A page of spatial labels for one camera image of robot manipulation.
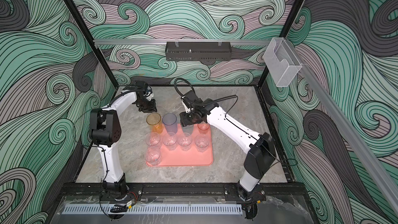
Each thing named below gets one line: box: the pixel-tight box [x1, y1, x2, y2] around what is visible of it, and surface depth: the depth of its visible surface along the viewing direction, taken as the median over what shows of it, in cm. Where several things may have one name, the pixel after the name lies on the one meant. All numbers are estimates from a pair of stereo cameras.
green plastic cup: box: [180, 123, 194, 137], surface depth 94 cm
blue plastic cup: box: [162, 113, 178, 135], surface depth 87 cm
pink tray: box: [146, 123, 214, 167], surface depth 88 cm
